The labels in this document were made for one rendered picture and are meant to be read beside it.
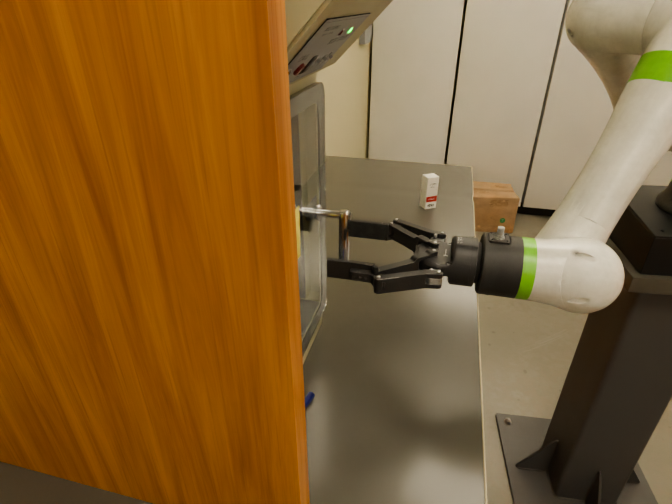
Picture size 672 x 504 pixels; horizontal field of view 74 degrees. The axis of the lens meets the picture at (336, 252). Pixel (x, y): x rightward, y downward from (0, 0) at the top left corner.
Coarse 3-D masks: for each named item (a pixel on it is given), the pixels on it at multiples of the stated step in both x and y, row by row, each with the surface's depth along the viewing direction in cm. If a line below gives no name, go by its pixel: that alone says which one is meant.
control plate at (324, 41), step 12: (324, 24) 35; (336, 24) 39; (348, 24) 44; (360, 24) 51; (312, 36) 35; (324, 36) 39; (336, 36) 44; (348, 36) 51; (312, 48) 39; (324, 48) 44; (336, 48) 51; (300, 60) 39; (312, 72) 52
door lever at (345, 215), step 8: (320, 208) 69; (320, 216) 69; (328, 216) 69; (336, 216) 68; (344, 216) 68; (344, 224) 68; (344, 232) 69; (344, 240) 70; (344, 248) 71; (344, 256) 71
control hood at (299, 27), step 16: (288, 0) 31; (304, 0) 31; (320, 0) 31; (336, 0) 32; (352, 0) 37; (368, 0) 43; (384, 0) 51; (288, 16) 32; (304, 16) 32; (320, 16) 32; (336, 16) 37; (368, 16) 52; (288, 32) 32; (304, 32) 32; (288, 48) 33
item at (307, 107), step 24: (312, 96) 59; (312, 120) 61; (312, 144) 62; (312, 168) 64; (312, 192) 65; (312, 216) 67; (312, 240) 68; (312, 264) 70; (312, 288) 72; (312, 312) 74
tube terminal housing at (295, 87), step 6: (306, 78) 60; (312, 78) 62; (294, 84) 56; (300, 84) 58; (306, 84) 60; (294, 90) 56; (318, 324) 84; (312, 336) 81; (312, 342) 81; (306, 354) 78
